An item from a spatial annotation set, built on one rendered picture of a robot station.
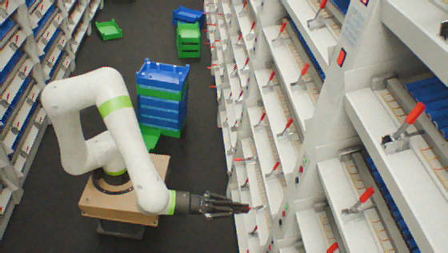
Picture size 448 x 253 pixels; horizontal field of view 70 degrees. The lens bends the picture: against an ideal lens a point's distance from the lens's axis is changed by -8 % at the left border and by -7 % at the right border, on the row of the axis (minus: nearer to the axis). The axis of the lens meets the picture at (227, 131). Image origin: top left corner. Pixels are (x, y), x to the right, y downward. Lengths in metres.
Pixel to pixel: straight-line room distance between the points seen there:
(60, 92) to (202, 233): 1.13
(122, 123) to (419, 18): 0.92
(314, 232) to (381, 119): 0.39
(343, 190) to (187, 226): 1.34
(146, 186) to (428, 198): 0.84
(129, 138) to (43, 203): 1.13
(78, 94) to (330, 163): 0.82
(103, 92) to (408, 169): 0.95
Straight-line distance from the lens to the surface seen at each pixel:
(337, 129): 0.76
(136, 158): 1.15
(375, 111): 0.66
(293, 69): 1.10
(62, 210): 2.14
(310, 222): 0.93
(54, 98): 1.20
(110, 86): 1.21
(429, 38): 0.52
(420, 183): 0.56
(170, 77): 2.32
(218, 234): 1.97
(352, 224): 0.72
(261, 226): 1.37
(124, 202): 1.62
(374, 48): 0.67
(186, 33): 3.45
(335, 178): 0.78
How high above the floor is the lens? 1.67
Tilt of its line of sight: 41 degrees down
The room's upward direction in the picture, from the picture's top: 9 degrees clockwise
